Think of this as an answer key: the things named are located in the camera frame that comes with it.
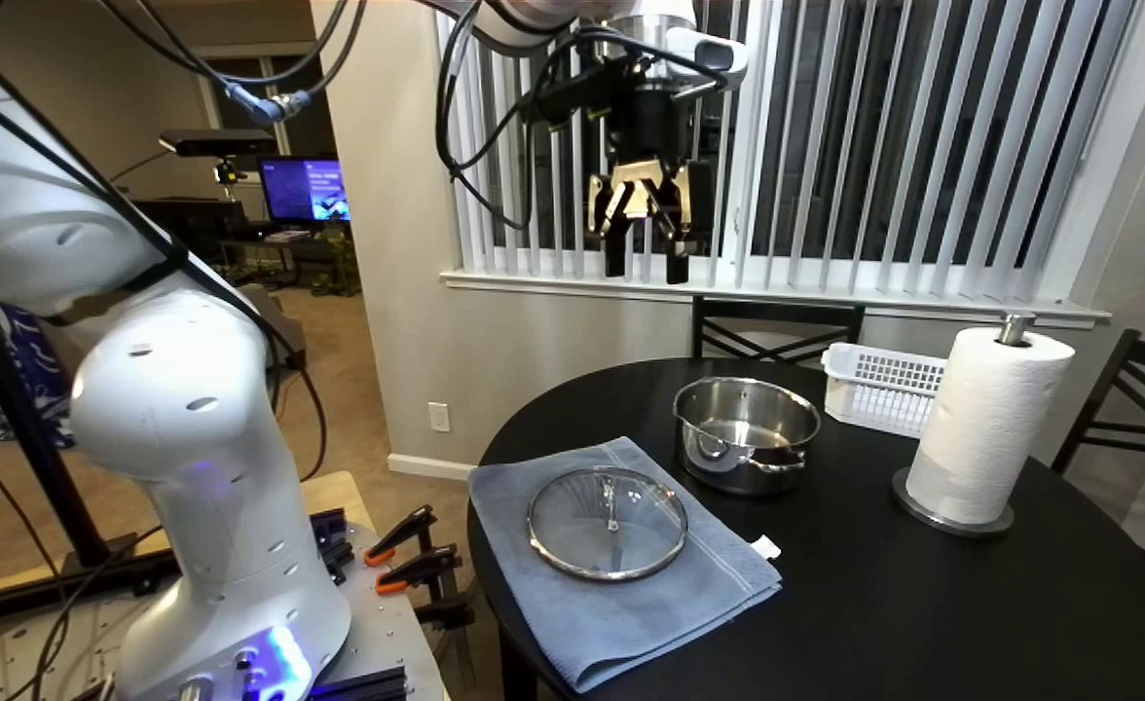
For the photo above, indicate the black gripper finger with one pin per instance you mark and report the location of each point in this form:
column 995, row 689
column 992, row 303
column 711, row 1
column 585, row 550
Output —
column 616, row 249
column 678, row 254

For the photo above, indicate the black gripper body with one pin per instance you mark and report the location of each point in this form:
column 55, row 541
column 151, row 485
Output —
column 651, row 121

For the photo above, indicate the round glass pot lid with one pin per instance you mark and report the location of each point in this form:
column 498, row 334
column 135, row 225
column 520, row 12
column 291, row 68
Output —
column 624, row 550

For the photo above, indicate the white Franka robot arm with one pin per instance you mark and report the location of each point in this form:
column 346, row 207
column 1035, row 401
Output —
column 186, row 429

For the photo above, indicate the stainless steel pot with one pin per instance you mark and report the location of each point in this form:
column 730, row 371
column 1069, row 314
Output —
column 744, row 424

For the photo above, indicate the white window sill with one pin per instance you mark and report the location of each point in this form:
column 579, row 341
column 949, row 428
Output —
column 779, row 290

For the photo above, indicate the black metal chair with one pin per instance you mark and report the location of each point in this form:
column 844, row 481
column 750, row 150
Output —
column 1127, row 350
column 779, row 306

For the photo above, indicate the white plastic basket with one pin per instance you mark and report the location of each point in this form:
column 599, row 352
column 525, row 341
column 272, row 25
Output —
column 879, row 382

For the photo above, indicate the white vertical window blinds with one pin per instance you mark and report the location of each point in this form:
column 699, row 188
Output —
column 926, row 129

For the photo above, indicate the lit computer monitor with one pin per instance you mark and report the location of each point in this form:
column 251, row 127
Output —
column 304, row 194

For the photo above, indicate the black clamp orange tips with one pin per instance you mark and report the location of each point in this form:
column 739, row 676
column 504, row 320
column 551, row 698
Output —
column 424, row 576
column 402, row 530

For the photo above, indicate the white paper towel roll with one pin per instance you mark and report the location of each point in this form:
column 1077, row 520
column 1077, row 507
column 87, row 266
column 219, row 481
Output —
column 986, row 429

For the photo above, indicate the blue cloth towel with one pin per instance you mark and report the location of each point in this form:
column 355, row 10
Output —
column 624, row 626

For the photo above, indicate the metal paper towel holder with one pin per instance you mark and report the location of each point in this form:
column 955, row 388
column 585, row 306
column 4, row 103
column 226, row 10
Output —
column 949, row 526

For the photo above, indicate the black connector block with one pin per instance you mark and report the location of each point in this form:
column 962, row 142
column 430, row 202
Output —
column 334, row 541

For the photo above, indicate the robot mounting platform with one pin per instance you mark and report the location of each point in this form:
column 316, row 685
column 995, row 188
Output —
column 399, row 650

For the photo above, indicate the black metal stand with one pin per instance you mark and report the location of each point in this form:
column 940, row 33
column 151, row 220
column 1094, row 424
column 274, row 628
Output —
column 28, row 429

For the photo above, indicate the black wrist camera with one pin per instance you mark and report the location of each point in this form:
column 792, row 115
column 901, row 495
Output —
column 576, row 95

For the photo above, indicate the white wall outlet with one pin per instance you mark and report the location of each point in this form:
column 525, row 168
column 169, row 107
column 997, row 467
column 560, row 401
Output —
column 437, row 416

